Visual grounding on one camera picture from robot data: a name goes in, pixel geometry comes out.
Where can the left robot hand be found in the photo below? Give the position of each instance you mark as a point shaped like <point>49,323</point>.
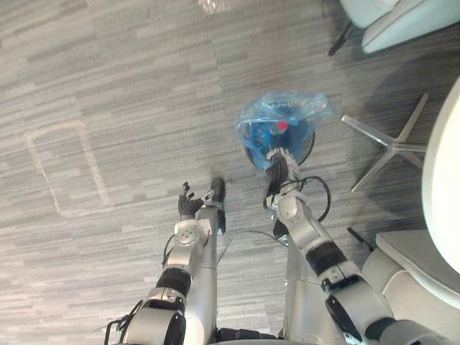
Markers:
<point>188,207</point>

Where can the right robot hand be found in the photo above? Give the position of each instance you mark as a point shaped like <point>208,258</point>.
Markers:
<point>279,174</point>

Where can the blue plastic trash bag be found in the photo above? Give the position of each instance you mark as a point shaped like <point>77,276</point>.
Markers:
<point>273,108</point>

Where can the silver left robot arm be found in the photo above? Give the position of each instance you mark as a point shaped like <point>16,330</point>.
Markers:
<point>172,309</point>

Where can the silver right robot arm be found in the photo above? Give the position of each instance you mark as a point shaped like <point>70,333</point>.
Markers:
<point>316,237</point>

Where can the small black round bin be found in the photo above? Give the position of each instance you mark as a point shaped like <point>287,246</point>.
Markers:
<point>305,143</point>

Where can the red capped plastic bottle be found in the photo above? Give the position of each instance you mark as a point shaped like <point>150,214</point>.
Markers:
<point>282,125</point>

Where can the black robot torso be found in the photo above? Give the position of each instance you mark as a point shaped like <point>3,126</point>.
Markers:
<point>244,337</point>

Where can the white round table top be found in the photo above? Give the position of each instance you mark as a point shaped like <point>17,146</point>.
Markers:
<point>443,172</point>

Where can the grey cushioned chair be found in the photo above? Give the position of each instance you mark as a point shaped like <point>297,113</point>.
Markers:
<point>413,273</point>

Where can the pale blue chair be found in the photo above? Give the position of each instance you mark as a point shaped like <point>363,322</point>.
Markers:
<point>391,25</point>

